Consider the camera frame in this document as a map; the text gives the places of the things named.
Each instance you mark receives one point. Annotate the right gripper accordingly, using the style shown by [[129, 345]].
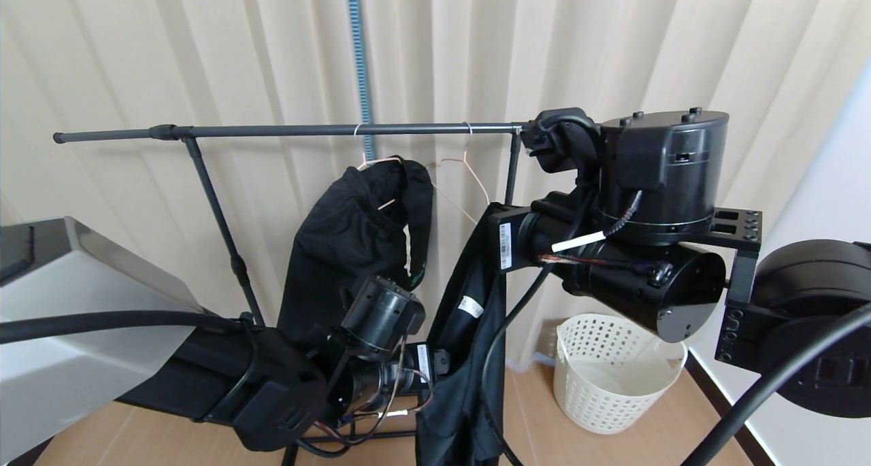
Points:
[[626, 275]]

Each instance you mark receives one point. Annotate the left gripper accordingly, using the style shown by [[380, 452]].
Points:
[[395, 381]]

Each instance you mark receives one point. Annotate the black sleeveless shirt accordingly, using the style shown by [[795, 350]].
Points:
[[463, 384]]

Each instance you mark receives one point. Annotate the black shorts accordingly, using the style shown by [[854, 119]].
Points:
[[340, 248]]

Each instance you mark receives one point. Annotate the pink clothes hanger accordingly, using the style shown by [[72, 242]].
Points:
[[467, 139], [359, 136]]

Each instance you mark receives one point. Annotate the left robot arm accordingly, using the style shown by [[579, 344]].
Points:
[[68, 330]]

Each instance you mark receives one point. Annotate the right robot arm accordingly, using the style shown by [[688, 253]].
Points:
[[667, 167]]

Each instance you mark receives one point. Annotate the white laundry basket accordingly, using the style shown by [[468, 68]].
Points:
[[612, 391]]

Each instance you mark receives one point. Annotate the black clothes rack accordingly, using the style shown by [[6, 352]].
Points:
[[272, 130]]

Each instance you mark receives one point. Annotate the beige curtain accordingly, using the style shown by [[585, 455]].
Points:
[[204, 44]]

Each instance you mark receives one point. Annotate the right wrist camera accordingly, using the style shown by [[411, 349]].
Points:
[[561, 139]]

